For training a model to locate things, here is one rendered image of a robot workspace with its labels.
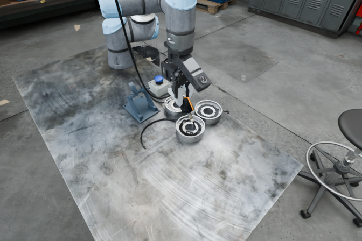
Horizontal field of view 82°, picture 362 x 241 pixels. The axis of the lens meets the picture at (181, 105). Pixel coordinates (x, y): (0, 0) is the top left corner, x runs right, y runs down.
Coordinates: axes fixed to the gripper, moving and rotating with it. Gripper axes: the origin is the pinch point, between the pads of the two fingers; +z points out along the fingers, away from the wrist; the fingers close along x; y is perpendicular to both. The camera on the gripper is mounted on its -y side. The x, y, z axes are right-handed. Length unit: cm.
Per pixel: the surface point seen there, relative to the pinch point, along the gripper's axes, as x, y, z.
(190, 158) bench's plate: 7.8, -11.2, 13.1
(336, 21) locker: -322, 29, 67
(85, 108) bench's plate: 23.0, 35.6, 13.3
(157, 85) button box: -5.3, 22.9, 8.7
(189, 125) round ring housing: -1.1, -1.8, 11.1
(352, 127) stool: -72, -45, 31
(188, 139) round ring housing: 4.2, -6.6, 10.2
